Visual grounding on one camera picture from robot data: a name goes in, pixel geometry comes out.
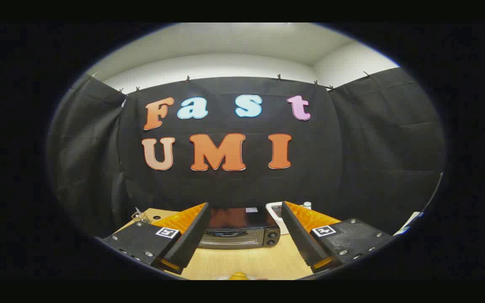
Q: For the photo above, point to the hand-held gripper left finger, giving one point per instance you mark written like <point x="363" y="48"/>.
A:
<point x="192" y="235"/>

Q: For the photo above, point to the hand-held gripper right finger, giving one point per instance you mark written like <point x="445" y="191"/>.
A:
<point x="299" y="235"/>

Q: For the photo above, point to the black toaster oven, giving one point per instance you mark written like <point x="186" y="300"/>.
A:
<point x="238" y="223"/>

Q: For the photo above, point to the golden croissant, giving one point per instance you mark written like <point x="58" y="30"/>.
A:
<point x="238" y="276"/>

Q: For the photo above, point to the white pop-up toaster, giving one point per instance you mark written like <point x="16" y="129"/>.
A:
<point x="273" y="208"/>

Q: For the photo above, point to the white plate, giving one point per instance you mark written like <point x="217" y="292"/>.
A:
<point x="220" y="278"/>

